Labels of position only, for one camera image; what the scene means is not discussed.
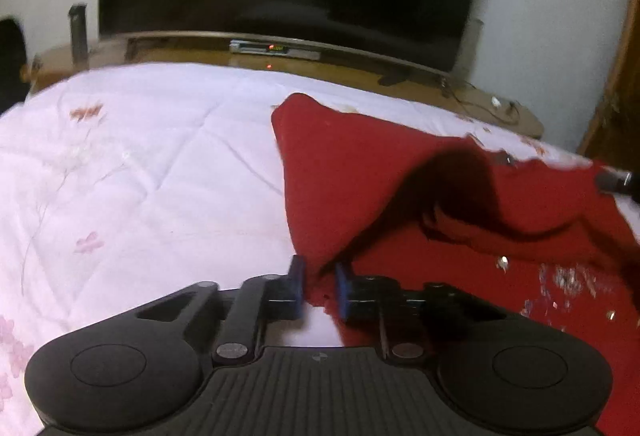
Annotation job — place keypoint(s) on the dark upright remote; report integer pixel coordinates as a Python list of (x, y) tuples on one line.
[(78, 34)]

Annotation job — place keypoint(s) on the white floral quilt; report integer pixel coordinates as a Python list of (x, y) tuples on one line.
[(150, 176)]

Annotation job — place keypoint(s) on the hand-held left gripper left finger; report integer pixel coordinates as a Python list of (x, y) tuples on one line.
[(298, 287)]

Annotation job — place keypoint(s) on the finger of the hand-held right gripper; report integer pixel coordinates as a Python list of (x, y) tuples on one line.
[(620, 182)]

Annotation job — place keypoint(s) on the grey set-top box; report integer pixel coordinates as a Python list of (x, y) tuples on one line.
[(274, 49)]

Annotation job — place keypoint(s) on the wooden television stand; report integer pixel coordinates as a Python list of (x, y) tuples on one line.
[(350, 66)]

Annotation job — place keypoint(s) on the red garment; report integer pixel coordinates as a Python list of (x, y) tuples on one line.
[(340, 166)]

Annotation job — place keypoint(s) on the small white round object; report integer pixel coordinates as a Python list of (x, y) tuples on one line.
[(495, 102)]

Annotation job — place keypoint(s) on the wooden cabinet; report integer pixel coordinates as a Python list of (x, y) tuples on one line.
[(617, 81)]

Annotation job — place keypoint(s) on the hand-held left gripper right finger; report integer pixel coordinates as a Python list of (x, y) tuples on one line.
[(343, 292)]

